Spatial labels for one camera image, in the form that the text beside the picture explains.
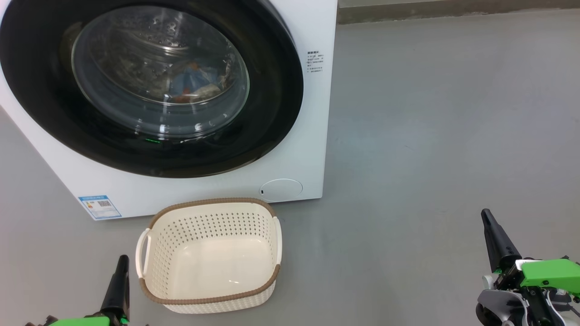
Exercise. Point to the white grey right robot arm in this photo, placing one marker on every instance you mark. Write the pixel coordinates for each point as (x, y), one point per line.
(500, 308)

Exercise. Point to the white front-load washing machine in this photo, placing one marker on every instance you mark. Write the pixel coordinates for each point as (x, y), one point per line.
(312, 136)

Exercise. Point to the black round glass washer door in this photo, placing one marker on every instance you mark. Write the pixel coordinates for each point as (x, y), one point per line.
(41, 90)

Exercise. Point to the cream perforated laundry basket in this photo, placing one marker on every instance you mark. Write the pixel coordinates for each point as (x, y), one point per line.
(213, 262)

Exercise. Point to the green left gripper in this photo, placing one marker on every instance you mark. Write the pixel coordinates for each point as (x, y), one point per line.
(77, 322)

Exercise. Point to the round white filter cover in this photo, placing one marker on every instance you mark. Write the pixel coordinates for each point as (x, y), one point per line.
(281, 190)

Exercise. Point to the blue bear patterned garment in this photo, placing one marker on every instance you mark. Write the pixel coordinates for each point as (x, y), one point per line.
(190, 79)

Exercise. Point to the blue energy label sticker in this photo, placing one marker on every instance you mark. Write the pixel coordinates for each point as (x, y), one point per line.
(99, 207)

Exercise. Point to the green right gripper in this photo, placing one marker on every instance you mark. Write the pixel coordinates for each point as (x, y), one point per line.
(548, 274)

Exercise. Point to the black text notice sticker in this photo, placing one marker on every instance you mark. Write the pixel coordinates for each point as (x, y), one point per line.
(315, 61)

